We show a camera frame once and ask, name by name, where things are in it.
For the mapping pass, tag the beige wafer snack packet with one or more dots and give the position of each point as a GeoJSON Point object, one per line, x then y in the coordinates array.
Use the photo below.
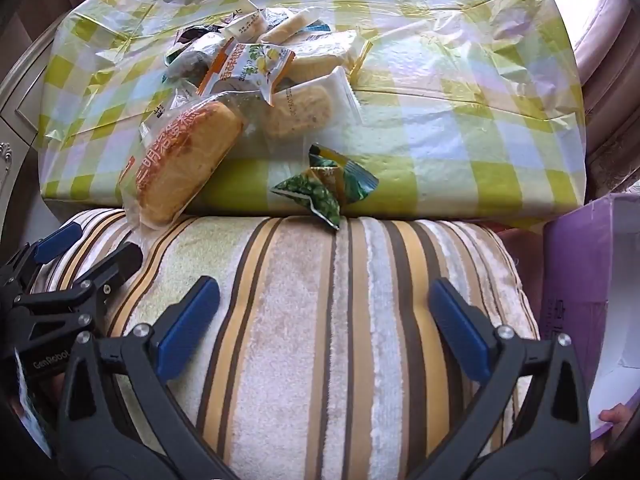
{"type": "Point", "coordinates": [292, 25]}

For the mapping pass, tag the large cake packet red label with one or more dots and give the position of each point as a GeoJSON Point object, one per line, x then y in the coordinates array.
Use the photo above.
{"type": "Point", "coordinates": [185, 160]}

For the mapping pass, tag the purple cardboard box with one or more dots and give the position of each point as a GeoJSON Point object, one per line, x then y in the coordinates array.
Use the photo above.
{"type": "Point", "coordinates": [575, 270]}

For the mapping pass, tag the clear round biscuit packet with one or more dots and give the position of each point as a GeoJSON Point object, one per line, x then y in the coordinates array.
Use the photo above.
{"type": "Point", "coordinates": [300, 107]}

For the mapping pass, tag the mauve embroidered curtain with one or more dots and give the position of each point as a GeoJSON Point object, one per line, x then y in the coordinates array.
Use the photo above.
{"type": "Point", "coordinates": [610, 85]}

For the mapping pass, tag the clear rice cracker packet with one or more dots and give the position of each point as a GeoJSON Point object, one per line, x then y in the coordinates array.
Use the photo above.
{"type": "Point", "coordinates": [320, 57]}

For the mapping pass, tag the white cracker snack packet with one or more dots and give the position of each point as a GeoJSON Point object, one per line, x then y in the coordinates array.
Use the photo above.
{"type": "Point", "coordinates": [245, 20]}

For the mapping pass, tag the white cabinet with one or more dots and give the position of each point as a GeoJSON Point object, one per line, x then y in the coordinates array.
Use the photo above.
{"type": "Point", "coordinates": [15, 125]}

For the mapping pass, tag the yellow-green snack packet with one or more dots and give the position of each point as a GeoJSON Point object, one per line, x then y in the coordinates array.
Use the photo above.
{"type": "Point", "coordinates": [345, 180]}

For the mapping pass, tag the orange-white fruit print packet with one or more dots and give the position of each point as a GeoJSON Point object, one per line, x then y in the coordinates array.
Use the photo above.
{"type": "Point", "coordinates": [245, 67]}

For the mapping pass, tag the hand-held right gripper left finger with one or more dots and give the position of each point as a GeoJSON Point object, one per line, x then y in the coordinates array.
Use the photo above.
{"type": "Point", "coordinates": [187, 325]}

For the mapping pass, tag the green checked plastic tablecloth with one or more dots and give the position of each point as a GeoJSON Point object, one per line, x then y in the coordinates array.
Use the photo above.
{"type": "Point", "coordinates": [450, 110]}

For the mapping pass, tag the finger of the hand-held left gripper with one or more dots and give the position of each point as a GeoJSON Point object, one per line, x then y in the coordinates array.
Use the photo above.
{"type": "Point", "coordinates": [57, 245]}
{"type": "Point", "coordinates": [117, 265]}

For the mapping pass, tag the dark snack packet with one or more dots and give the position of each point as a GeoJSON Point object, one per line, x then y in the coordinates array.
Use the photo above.
{"type": "Point", "coordinates": [192, 34]}

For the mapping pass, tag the green pea snack packet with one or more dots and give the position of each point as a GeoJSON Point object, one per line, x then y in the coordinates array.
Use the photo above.
{"type": "Point", "coordinates": [305, 195]}

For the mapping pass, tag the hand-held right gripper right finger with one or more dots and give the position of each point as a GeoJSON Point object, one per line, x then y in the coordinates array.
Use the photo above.
{"type": "Point", "coordinates": [460, 330]}

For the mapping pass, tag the striped towel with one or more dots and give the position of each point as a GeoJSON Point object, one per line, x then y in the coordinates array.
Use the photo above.
{"type": "Point", "coordinates": [310, 335]}

